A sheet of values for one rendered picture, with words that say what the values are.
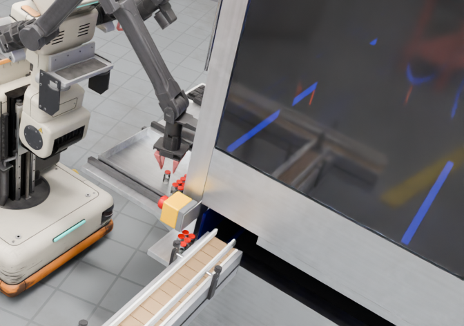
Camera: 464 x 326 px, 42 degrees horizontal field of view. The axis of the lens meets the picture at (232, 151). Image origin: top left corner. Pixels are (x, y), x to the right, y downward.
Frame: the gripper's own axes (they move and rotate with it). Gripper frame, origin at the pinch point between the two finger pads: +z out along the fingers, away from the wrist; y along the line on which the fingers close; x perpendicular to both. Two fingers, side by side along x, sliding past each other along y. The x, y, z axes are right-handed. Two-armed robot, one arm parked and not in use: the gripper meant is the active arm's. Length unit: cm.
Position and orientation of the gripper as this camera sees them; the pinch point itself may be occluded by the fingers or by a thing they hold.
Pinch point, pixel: (168, 168)
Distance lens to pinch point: 196.7
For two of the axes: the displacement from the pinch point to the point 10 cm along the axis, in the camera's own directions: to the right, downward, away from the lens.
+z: -1.8, 8.2, 5.5
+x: 2.9, -4.9, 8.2
